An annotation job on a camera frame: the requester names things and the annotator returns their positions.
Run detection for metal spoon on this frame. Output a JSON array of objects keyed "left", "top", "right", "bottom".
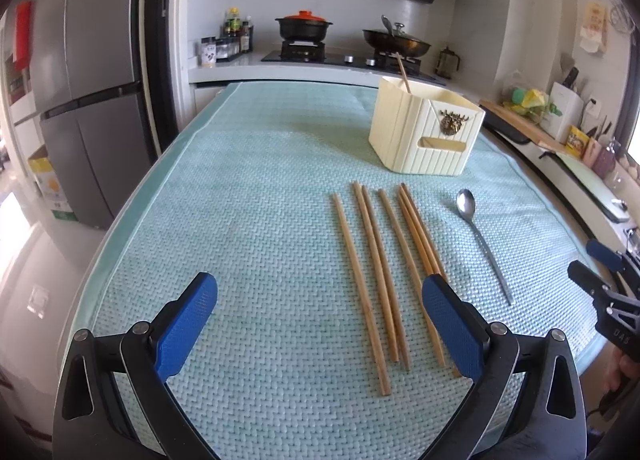
[{"left": 456, "top": 188, "right": 516, "bottom": 306}]

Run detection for person's right hand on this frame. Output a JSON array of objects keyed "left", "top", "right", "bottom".
[{"left": 602, "top": 350, "right": 640, "bottom": 393}]

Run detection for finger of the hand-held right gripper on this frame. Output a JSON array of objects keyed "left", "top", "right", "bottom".
[
  {"left": 567, "top": 261, "right": 615, "bottom": 302},
  {"left": 586, "top": 239, "right": 640, "bottom": 286}
]

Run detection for grey refrigerator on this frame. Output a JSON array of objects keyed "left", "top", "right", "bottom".
[{"left": 10, "top": 0, "right": 156, "bottom": 231}]

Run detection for white kitchen counter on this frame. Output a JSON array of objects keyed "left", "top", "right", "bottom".
[{"left": 189, "top": 51, "right": 451, "bottom": 88}]

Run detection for dark wok with lid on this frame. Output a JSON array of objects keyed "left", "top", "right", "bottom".
[{"left": 362, "top": 15, "right": 432, "bottom": 55}]

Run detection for yellow packet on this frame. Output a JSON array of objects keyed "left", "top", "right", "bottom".
[{"left": 565, "top": 125, "right": 591, "bottom": 161}]

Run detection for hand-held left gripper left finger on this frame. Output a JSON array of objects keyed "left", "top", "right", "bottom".
[{"left": 52, "top": 271, "right": 221, "bottom": 460}]

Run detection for light green board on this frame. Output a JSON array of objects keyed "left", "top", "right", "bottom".
[{"left": 542, "top": 152, "right": 631, "bottom": 223}]

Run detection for green yellow plastic bags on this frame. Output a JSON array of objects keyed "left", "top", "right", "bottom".
[{"left": 501, "top": 71, "right": 551, "bottom": 117}]

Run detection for black tray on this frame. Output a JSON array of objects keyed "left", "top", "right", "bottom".
[{"left": 482, "top": 107, "right": 531, "bottom": 145}]

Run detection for wooden cutting board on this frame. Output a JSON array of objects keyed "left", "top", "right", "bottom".
[{"left": 479, "top": 99, "right": 566, "bottom": 153}]

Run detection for hanging paper bag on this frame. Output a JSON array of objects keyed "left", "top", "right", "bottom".
[{"left": 580, "top": 2, "right": 610, "bottom": 56}]

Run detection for purple soap bottle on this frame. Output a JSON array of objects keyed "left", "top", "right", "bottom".
[{"left": 592, "top": 137, "right": 621, "bottom": 181}]

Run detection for cream utensil holder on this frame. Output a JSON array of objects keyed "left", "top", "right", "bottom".
[{"left": 368, "top": 76, "right": 487, "bottom": 176}]

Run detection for white knife block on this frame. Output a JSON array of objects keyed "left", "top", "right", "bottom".
[{"left": 542, "top": 67, "right": 583, "bottom": 138}]

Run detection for red paper decoration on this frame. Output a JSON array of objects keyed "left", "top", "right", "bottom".
[{"left": 14, "top": 0, "right": 36, "bottom": 72}]

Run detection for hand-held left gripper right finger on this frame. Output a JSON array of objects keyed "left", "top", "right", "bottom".
[{"left": 421, "top": 274, "right": 588, "bottom": 460}]

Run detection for black pot with orange lid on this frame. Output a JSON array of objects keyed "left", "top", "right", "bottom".
[{"left": 274, "top": 10, "right": 335, "bottom": 42}]

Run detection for wooden chopstick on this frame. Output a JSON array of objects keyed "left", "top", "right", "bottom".
[
  {"left": 400, "top": 183, "right": 448, "bottom": 283},
  {"left": 361, "top": 186, "right": 412, "bottom": 372},
  {"left": 397, "top": 192, "right": 463, "bottom": 378},
  {"left": 377, "top": 188, "right": 447, "bottom": 368},
  {"left": 331, "top": 193, "right": 392, "bottom": 397},
  {"left": 395, "top": 53, "right": 412, "bottom": 94},
  {"left": 351, "top": 182, "right": 400, "bottom": 363}
]

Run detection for teal woven mat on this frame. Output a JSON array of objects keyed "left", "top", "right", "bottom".
[{"left": 62, "top": 81, "right": 606, "bottom": 460}]

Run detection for black gas stove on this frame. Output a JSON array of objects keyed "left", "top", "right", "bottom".
[{"left": 261, "top": 40, "right": 441, "bottom": 81}]

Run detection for yellow green cardboard box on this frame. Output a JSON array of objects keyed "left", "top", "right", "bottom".
[{"left": 27, "top": 147, "right": 76, "bottom": 223}]

